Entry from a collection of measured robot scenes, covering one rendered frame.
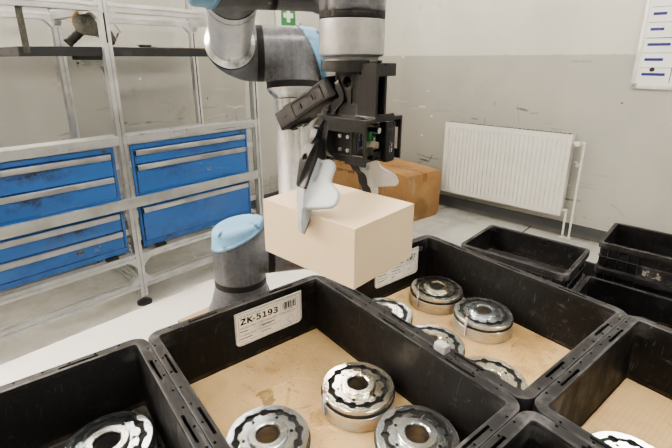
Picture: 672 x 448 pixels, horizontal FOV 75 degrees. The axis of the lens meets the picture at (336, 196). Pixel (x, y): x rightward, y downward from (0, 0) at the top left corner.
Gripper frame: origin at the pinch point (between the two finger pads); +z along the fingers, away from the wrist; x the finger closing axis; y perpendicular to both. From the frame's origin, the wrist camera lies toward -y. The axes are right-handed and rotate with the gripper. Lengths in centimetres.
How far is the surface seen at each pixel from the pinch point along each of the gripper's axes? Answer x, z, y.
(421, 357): 4.0, 18.3, 11.8
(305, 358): 0.7, 26.8, -7.5
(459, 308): 26.6, 23.5, 6.3
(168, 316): 0, 40, -56
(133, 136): 52, 18, -185
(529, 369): 22.7, 26.6, 20.6
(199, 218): 84, 72, -186
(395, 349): 4.8, 19.9, 7.1
